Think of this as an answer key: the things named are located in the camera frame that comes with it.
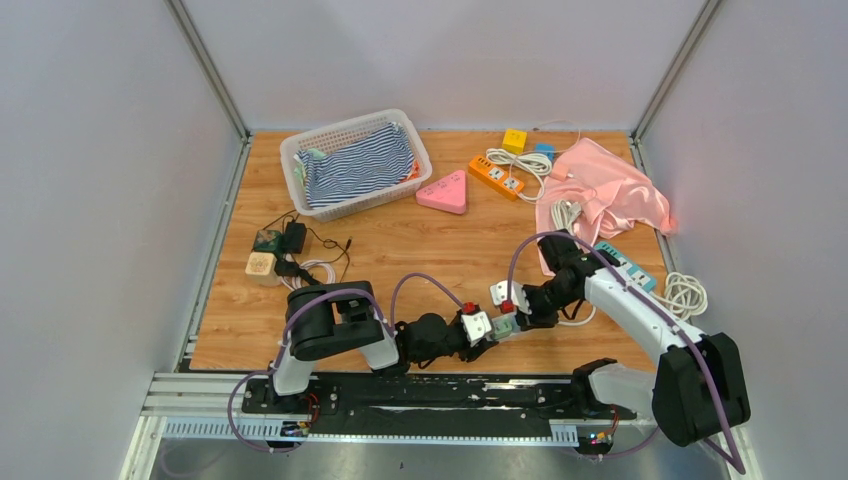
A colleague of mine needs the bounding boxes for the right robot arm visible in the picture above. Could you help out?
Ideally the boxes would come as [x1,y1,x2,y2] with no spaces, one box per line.
[497,231,751,455]

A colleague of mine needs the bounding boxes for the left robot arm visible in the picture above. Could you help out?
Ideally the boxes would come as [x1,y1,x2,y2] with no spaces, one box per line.
[267,281,513,413]

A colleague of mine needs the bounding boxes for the green plug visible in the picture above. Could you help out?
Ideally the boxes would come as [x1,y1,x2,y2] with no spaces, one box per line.
[490,315,514,341]

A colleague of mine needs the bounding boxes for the small blue cube socket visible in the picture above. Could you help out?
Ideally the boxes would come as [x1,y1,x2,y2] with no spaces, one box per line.
[534,143,556,162]

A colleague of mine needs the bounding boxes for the yellow cube socket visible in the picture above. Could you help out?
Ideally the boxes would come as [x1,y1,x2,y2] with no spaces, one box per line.
[501,129,528,155]

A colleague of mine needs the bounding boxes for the beige wooden cube socket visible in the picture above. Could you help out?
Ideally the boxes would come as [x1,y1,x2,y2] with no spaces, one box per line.
[245,252,281,287]

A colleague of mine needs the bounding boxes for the green patterned cube socket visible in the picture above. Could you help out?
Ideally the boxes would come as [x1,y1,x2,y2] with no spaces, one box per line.
[252,229,284,255]

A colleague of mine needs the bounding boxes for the teal power strip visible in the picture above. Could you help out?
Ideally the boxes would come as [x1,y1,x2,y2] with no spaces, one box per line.
[595,241,657,293]

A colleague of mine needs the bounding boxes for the pink cloth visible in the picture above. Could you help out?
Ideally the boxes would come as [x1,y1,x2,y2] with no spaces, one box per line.
[535,138,678,244]

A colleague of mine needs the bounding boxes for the pink triangular power strip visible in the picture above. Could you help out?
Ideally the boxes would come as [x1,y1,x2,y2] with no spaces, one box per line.
[415,170,468,215]

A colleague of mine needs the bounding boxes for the orange power strip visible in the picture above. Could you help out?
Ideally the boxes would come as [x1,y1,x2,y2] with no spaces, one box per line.
[468,156,524,201]

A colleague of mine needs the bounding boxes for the blue white striped cloth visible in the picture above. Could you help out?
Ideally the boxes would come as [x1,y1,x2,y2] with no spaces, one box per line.
[294,122,418,209]

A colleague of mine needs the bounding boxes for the white plastic basket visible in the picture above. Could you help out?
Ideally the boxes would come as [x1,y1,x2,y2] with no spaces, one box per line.
[280,109,433,222]

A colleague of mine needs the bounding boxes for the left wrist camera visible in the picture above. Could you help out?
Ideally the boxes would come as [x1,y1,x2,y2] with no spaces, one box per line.
[459,311,493,346]

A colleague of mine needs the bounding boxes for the white cable coil on cloth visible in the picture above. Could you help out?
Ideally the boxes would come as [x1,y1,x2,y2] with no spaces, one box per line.
[549,199,584,234]

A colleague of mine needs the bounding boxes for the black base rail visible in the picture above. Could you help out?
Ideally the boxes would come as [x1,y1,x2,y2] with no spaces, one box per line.
[237,372,636,439]

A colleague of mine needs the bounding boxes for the white cable bundle by orange strip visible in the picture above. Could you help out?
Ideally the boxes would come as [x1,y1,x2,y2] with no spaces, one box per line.
[485,146,555,204]

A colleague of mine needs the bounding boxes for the white coiled cable right edge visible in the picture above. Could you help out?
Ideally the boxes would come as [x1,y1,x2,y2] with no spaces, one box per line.
[652,271,709,322]

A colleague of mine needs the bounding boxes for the thin black cable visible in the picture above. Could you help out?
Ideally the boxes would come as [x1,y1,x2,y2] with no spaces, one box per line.
[261,208,354,286]

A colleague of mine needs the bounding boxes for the white coiled cable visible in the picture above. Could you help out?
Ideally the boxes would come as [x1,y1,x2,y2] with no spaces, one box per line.
[281,259,339,293]

